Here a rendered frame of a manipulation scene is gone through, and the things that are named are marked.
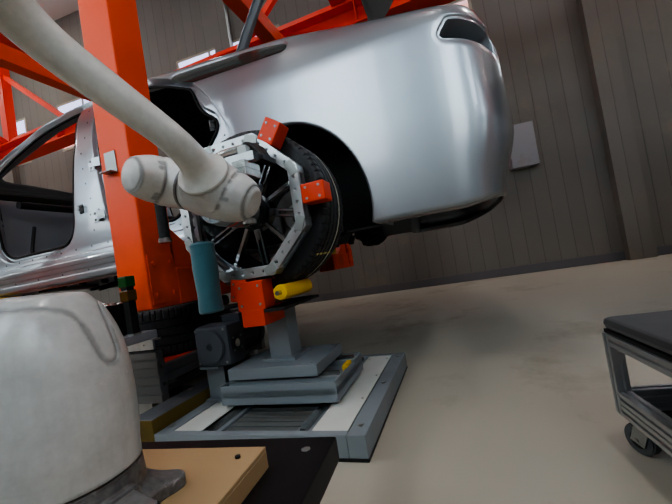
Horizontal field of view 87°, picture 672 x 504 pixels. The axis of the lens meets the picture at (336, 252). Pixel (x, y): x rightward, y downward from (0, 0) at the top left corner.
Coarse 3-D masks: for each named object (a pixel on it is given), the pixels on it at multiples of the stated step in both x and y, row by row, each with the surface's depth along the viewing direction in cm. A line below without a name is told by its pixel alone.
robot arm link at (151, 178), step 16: (128, 160) 72; (144, 160) 72; (160, 160) 74; (128, 176) 72; (144, 176) 71; (160, 176) 73; (176, 176) 73; (128, 192) 73; (144, 192) 72; (160, 192) 74
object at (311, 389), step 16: (336, 368) 150; (352, 368) 147; (224, 384) 145; (240, 384) 146; (256, 384) 143; (272, 384) 135; (288, 384) 133; (304, 384) 131; (320, 384) 129; (336, 384) 128; (224, 400) 142; (240, 400) 140; (256, 400) 138; (272, 400) 135; (288, 400) 133; (304, 400) 131; (320, 400) 129; (336, 400) 127
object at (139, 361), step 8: (136, 344) 154; (144, 344) 152; (152, 344) 151; (136, 352) 158; (144, 352) 155; (152, 352) 151; (160, 352) 153; (136, 360) 154; (144, 360) 153; (152, 360) 152; (160, 360) 152; (136, 368) 154; (144, 368) 153
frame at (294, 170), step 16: (224, 144) 137; (288, 160) 128; (288, 176) 129; (304, 208) 128; (192, 224) 145; (304, 224) 127; (192, 240) 143; (288, 240) 130; (288, 256) 134; (224, 272) 138; (240, 272) 136; (256, 272) 134; (272, 272) 131
